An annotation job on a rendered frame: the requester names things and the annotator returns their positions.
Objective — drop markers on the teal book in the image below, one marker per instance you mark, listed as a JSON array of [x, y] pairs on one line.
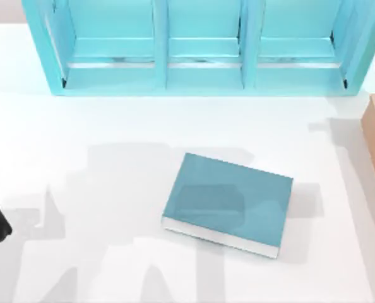
[[225, 202]]

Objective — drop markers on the light blue rack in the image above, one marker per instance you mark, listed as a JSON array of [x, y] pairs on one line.
[[162, 47]]

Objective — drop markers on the shallow salmon-coloured box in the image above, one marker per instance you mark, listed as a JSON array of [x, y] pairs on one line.
[[374, 132]]

